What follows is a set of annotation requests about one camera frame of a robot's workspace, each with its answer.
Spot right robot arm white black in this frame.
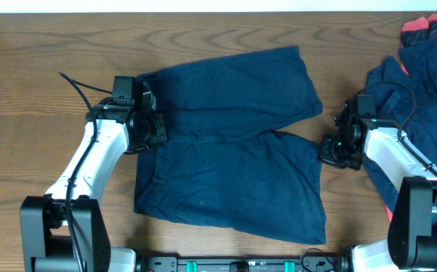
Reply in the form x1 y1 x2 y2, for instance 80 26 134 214
319 94 437 271

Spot pile of navy clothes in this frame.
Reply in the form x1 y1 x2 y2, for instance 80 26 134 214
362 32 437 224

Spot navy blue shorts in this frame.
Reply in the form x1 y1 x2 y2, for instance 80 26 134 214
134 46 326 245

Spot black mounting rail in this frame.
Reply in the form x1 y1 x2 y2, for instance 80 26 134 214
143 255 353 272

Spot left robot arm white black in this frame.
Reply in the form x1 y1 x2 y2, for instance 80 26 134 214
20 94 168 271

